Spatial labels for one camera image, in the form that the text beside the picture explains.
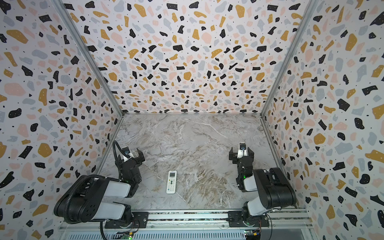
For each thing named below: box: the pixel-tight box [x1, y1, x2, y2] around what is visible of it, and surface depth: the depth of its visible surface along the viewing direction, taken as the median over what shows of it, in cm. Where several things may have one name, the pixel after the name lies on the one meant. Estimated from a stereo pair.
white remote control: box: [166, 170, 177, 194], surface depth 86 cm
